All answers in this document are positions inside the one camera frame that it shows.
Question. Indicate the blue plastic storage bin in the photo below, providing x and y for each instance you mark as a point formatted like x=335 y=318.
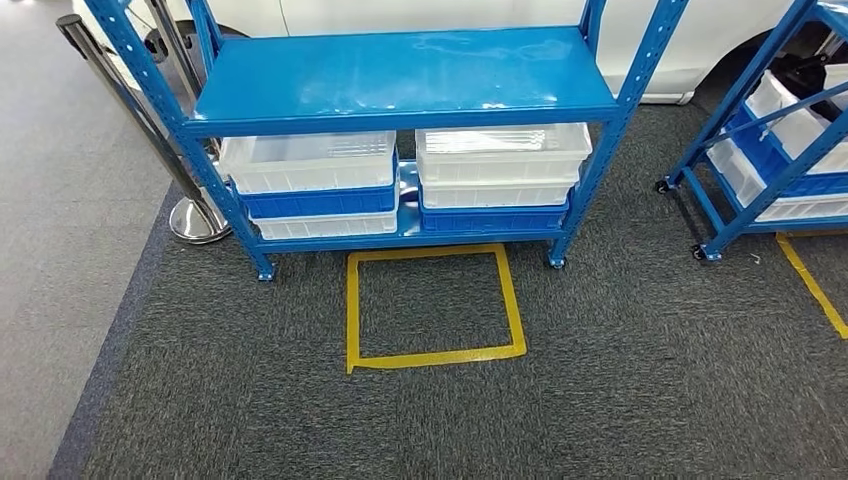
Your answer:
x=762 y=152

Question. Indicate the blue rack with storage boxes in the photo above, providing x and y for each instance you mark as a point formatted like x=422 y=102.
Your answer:
x=732 y=232

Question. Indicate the white car with red stripe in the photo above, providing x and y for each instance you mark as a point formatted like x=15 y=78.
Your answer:
x=464 y=13

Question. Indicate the clear plastic storage box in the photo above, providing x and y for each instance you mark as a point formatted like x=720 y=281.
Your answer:
x=802 y=132
x=738 y=175

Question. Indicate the dark grey metal bar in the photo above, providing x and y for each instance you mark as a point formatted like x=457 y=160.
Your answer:
x=172 y=40
x=126 y=99

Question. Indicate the chrome dome stanchion base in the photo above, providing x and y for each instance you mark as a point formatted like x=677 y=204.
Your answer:
x=195 y=225

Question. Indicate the blue metal shelf rack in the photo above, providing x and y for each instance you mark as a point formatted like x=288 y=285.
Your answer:
x=397 y=73

